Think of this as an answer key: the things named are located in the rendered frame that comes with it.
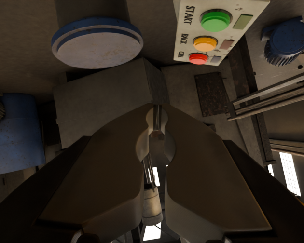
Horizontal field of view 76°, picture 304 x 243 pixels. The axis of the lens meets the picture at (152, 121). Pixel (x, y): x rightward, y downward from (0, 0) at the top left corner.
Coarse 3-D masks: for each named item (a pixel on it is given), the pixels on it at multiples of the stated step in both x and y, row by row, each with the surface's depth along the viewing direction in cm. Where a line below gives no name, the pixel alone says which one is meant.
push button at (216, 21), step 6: (210, 12) 27; (216, 12) 26; (204, 18) 28; (210, 18) 27; (216, 18) 27; (222, 18) 27; (228, 18) 27; (204, 24) 28; (210, 24) 28; (216, 24) 28; (222, 24) 28; (228, 24) 28; (210, 30) 30; (216, 30) 30
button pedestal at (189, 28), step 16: (176, 0) 37; (192, 0) 25; (208, 0) 25; (224, 0) 24; (240, 0) 24; (256, 0) 24; (176, 16) 41; (192, 16) 29; (256, 16) 26; (176, 32) 35; (192, 32) 33; (208, 32) 32; (224, 32) 32; (240, 32) 31; (176, 48) 41; (192, 48) 40; (208, 64) 47
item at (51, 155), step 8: (48, 104) 291; (40, 112) 298; (48, 112) 291; (40, 120) 299; (48, 120) 290; (40, 128) 296; (48, 128) 290; (56, 128) 284; (48, 136) 291; (56, 136) 284; (48, 144) 291; (56, 144) 286; (48, 152) 294; (56, 152) 276; (48, 160) 294; (40, 168) 302
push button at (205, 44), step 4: (196, 40) 35; (200, 40) 34; (204, 40) 34; (208, 40) 34; (212, 40) 34; (196, 44) 35; (200, 44) 35; (204, 44) 35; (208, 44) 34; (212, 44) 35; (196, 48) 37; (200, 48) 36; (204, 48) 36; (208, 48) 36; (212, 48) 36
